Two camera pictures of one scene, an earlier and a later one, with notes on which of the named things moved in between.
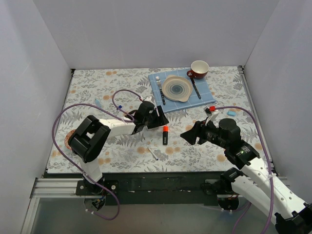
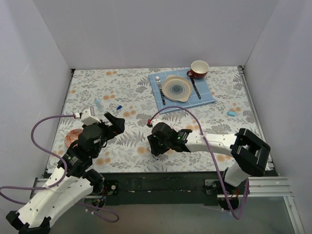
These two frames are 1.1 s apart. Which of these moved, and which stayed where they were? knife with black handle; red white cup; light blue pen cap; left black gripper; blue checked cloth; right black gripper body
Moved: right black gripper body; left black gripper
Stayed: red white cup; knife with black handle; light blue pen cap; blue checked cloth
